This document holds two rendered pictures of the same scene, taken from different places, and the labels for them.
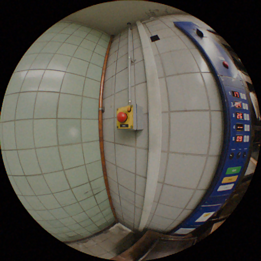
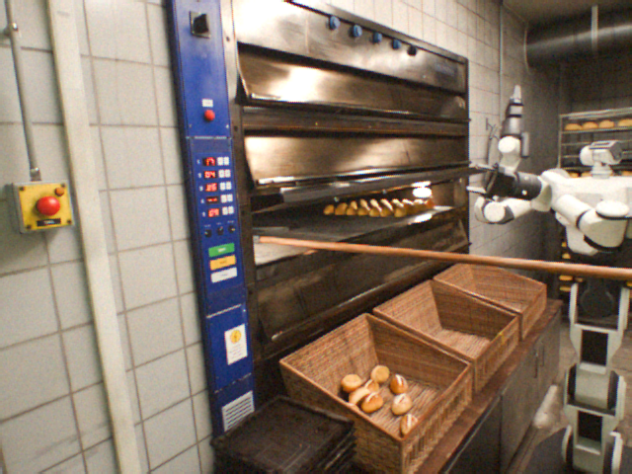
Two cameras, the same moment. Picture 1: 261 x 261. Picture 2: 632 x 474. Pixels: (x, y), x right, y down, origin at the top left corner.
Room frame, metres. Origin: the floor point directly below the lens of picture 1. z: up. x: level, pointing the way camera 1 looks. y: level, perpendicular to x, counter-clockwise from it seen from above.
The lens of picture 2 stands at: (-0.28, 0.85, 1.51)
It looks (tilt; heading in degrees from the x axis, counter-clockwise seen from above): 10 degrees down; 273
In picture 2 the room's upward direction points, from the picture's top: 4 degrees counter-clockwise
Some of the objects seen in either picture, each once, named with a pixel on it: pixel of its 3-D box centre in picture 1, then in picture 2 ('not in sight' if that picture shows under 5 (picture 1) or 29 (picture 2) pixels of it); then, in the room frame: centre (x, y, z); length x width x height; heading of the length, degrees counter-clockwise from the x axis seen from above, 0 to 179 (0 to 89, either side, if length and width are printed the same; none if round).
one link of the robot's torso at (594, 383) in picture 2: not in sight; (595, 346); (-1.22, -0.65, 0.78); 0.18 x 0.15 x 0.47; 143
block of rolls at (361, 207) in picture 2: not in sight; (379, 206); (-0.57, -1.93, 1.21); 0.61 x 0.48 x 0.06; 142
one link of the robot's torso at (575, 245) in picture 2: not in sight; (611, 215); (-1.26, -0.66, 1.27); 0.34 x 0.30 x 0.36; 108
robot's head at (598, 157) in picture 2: not in sight; (599, 158); (-1.20, -0.65, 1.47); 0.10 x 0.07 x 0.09; 108
